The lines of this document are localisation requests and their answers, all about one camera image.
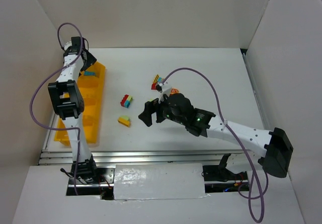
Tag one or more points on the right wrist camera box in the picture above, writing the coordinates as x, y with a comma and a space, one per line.
164, 89

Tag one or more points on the yellow green lego stack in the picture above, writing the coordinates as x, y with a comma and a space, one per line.
124, 120

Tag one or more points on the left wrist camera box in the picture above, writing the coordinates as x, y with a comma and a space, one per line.
67, 45

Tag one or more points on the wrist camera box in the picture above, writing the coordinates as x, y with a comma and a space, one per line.
67, 45
164, 89

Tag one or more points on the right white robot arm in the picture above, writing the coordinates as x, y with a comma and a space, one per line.
272, 150

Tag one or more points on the red round lego stack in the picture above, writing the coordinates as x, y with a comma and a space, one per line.
174, 91

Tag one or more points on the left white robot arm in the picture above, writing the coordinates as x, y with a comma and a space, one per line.
69, 105

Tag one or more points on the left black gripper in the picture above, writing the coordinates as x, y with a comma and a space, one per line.
87, 58

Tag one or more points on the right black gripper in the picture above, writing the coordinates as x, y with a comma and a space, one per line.
156, 109

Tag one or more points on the aluminium rail frame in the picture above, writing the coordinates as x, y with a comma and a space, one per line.
214, 79

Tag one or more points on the red green blue lego stack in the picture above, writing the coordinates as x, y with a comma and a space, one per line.
126, 101

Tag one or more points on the red yellow blue lego stack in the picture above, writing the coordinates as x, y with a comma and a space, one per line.
157, 80

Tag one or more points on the white taped cover panel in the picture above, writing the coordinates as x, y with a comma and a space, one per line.
160, 181

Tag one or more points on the yellow compartment bin tray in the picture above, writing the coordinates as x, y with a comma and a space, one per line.
91, 89

